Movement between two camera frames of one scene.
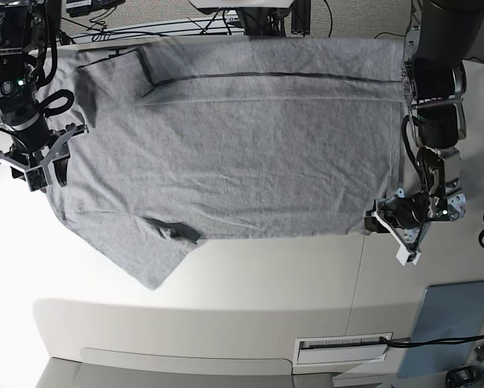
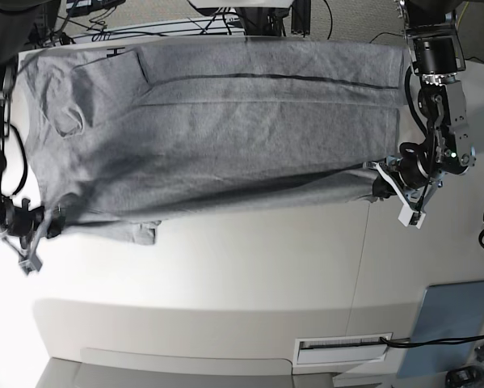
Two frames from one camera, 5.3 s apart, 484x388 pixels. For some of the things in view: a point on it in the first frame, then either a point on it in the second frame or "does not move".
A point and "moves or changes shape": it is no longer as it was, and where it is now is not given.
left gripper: (405, 216) -> (412, 172)
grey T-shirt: (185, 141) moves or changes shape
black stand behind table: (271, 22) does not move
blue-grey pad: (448, 310) does not move
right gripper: (56, 151) -> (22, 221)
